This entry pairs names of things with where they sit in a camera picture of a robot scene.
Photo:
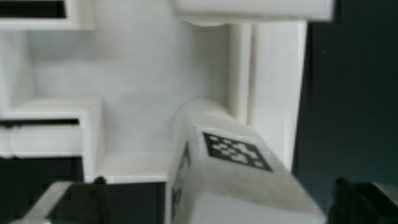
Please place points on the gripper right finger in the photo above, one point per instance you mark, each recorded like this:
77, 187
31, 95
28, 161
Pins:
365, 203

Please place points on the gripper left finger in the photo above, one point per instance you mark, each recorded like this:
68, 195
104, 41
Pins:
99, 203

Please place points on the white chair leg block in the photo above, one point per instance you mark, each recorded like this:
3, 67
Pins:
230, 184

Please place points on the white chair seat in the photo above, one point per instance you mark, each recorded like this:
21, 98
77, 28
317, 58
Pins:
124, 80

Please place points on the white chair leg with marker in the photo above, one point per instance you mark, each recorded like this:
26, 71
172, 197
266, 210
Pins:
218, 12

